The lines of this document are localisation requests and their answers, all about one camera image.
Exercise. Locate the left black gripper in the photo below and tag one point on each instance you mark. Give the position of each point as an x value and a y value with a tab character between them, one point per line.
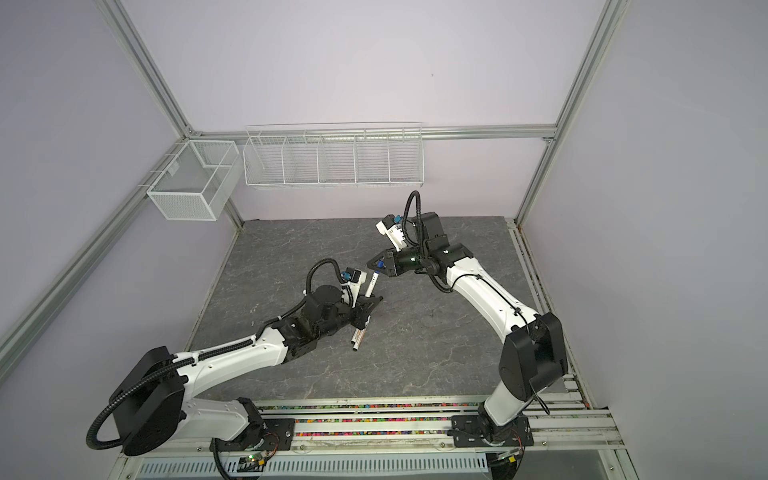
362	310

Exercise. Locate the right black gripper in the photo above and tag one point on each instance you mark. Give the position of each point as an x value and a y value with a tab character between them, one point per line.
392	263

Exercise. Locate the black whiteboard marker one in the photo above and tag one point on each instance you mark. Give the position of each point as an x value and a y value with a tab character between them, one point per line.
357	339

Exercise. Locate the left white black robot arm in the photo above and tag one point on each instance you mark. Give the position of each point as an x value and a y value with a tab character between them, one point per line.
160	399

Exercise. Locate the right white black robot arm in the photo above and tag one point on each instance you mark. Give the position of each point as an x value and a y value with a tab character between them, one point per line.
533	344

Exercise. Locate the white mesh box basket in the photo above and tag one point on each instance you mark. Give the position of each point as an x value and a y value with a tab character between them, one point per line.
198	181

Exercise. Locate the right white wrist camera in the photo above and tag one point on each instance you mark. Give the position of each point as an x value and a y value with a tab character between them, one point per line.
391	227

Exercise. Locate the long white wire basket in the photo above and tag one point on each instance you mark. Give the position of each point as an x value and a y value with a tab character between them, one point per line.
334	154

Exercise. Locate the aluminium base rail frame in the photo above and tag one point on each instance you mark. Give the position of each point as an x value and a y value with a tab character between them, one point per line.
419	425

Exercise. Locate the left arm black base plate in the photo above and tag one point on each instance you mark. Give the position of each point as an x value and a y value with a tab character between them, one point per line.
270	435

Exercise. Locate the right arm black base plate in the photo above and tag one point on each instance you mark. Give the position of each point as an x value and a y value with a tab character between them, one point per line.
475	431

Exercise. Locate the white vented cable duct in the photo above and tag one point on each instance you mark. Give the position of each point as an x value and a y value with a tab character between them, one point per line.
321	466

